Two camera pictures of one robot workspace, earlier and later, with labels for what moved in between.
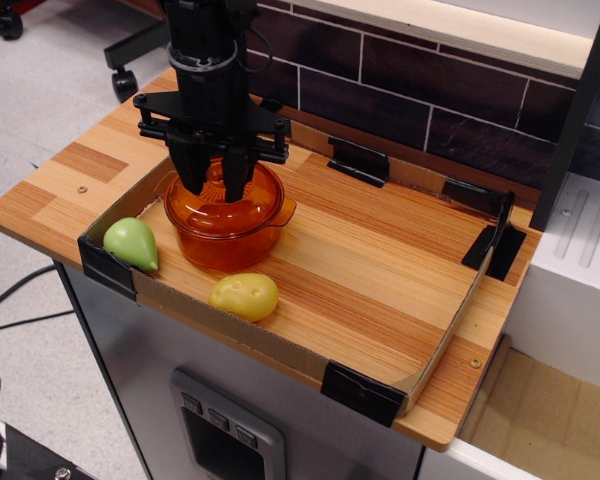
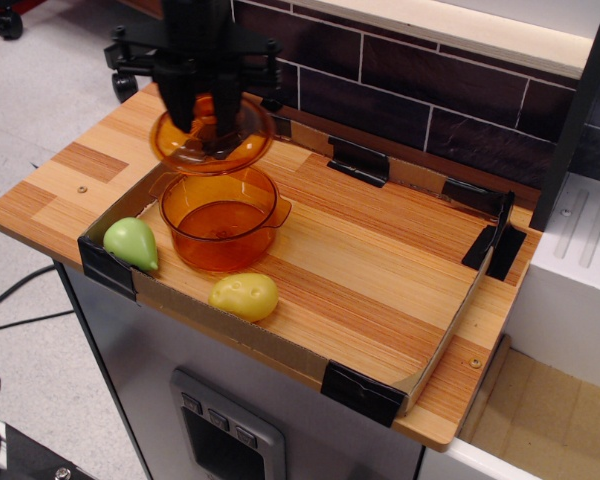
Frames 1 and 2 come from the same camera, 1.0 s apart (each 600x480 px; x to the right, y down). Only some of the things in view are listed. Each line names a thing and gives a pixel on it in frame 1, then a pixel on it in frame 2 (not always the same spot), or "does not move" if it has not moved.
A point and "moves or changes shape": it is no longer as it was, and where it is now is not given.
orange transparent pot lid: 259,203 moves or changes shape
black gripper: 212,109 → 198,38
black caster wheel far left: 8,23 does not move
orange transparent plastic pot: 218,233 does not move
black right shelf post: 594,76 does not move
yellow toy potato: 250,296 does not move
